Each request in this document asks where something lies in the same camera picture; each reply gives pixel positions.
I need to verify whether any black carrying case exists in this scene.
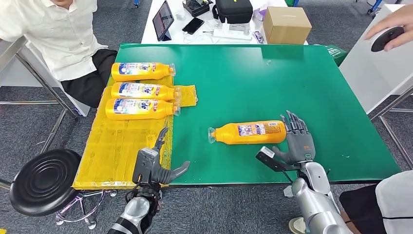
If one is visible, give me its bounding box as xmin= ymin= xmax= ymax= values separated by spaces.
xmin=212 ymin=0 xmax=254 ymax=25

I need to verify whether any orange detergent bottle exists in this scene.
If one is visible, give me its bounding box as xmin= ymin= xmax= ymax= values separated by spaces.
xmin=105 ymin=98 xmax=182 ymax=121
xmin=111 ymin=62 xmax=176 ymax=82
xmin=207 ymin=120 xmax=287 ymax=145
xmin=111 ymin=82 xmax=182 ymax=101

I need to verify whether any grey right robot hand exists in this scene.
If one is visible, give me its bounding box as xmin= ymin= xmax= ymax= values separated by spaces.
xmin=272 ymin=110 xmax=316 ymax=166

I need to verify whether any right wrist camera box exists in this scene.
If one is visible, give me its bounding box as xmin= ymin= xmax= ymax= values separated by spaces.
xmin=255 ymin=146 xmax=301 ymax=173

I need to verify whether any black round stool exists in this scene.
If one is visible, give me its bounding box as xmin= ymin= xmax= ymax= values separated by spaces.
xmin=9 ymin=149 xmax=99 ymax=230

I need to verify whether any white side table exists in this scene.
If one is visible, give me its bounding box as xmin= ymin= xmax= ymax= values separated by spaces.
xmin=338 ymin=3 xmax=413 ymax=114

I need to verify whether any black smartphone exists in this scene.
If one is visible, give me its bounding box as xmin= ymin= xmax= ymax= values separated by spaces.
xmin=182 ymin=17 xmax=205 ymax=35

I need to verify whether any black and white handheld device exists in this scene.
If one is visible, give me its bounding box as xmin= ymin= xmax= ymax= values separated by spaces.
xmin=371 ymin=26 xmax=405 ymax=53

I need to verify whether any person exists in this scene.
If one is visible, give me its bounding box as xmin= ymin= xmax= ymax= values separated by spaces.
xmin=0 ymin=0 xmax=118 ymax=109
xmin=288 ymin=4 xmax=413 ymax=234

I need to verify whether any blue trolley frame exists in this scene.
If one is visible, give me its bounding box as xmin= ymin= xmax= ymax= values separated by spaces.
xmin=356 ymin=0 xmax=383 ymax=15

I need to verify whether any green bin with white print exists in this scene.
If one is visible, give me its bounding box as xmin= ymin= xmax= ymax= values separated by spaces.
xmin=325 ymin=45 xmax=348 ymax=67

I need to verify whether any metal table frame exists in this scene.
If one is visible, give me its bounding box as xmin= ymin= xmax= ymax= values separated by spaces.
xmin=369 ymin=86 xmax=413 ymax=170

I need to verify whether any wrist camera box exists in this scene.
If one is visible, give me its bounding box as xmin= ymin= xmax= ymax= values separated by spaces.
xmin=132 ymin=148 xmax=160 ymax=185
xmin=255 ymin=146 xmax=301 ymax=173

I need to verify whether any steel bench frame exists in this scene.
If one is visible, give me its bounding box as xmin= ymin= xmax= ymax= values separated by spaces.
xmin=0 ymin=36 xmax=79 ymax=154

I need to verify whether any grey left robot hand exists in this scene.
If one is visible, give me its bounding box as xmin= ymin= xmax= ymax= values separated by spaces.
xmin=150 ymin=127 xmax=191 ymax=186

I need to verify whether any white desk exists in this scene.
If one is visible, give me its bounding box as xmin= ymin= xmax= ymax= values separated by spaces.
xmin=141 ymin=0 xmax=309 ymax=45

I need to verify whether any brown cardboard box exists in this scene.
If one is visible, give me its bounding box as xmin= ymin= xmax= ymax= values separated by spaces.
xmin=263 ymin=6 xmax=313 ymax=45

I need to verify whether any black open tray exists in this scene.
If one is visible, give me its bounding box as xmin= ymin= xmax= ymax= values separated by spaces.
xmin=182 ymin=0 xmax=214 ymax=18

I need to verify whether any dark tablet on stand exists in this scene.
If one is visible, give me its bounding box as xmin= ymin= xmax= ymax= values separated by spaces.
xmin=152 ymin=0 xmax=175 ymax=42

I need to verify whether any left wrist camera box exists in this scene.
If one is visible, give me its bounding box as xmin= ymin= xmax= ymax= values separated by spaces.
xmin=132 ymin=148 xmax=160 ymax=185

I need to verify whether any purple plastic packet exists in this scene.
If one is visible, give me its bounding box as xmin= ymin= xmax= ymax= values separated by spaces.
xmin=253 ymin=8 xmax=268 ymax=22

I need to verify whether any white power strip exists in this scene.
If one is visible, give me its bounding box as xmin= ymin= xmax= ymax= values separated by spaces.
xmin=213 ymin=22 xmax=253 ymax=41

